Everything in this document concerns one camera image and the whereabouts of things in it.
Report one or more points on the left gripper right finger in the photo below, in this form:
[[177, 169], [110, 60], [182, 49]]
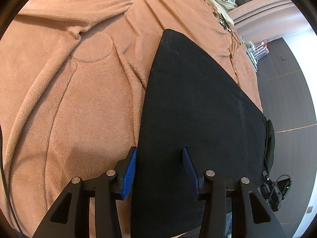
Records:
[[252, 215]]

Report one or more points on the white bedside drawer cabinet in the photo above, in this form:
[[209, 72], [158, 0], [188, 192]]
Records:
[[251, 53]]

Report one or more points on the pink curtain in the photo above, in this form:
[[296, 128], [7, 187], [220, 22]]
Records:
[[258, 20]]

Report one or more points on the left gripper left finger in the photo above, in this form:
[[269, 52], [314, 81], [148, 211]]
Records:
[[69, 214]]

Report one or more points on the black pants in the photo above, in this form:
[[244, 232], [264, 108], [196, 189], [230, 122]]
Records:
[[191, 102]]

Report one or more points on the brown fleece blanket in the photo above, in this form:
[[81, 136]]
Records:
[[73, 80]]

